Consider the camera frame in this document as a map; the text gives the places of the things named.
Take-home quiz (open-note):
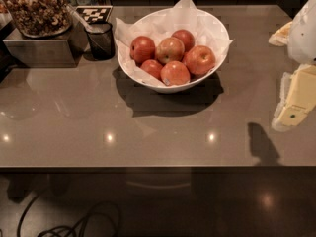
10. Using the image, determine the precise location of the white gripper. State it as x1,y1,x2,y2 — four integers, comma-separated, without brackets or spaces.
269,0,316,132

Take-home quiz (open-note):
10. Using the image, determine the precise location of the red apple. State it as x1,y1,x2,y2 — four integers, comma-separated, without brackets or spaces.
160,61,191,86
140,59,163,80
155,37,185,64
183,45,216,76
172,29,195,52
130,36,155,64

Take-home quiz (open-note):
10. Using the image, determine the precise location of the white ceramic bowl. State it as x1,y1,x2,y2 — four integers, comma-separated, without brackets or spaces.
117,7,230,95

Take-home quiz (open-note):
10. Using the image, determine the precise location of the red apple back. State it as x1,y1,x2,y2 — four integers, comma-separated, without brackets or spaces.
172,29,195,52

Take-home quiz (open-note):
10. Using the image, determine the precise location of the black mesh cup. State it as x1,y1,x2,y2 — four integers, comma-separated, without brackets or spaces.
85,22,116,60

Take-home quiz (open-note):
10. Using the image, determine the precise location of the black white marker tag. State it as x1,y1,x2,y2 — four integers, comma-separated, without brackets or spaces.
76,6,113,24

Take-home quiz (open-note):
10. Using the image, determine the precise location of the white plastic utensil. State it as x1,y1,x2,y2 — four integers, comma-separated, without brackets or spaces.
66,5,95,33

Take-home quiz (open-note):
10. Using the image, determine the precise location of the black floor cable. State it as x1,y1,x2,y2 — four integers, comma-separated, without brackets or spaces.
16,191,121,237

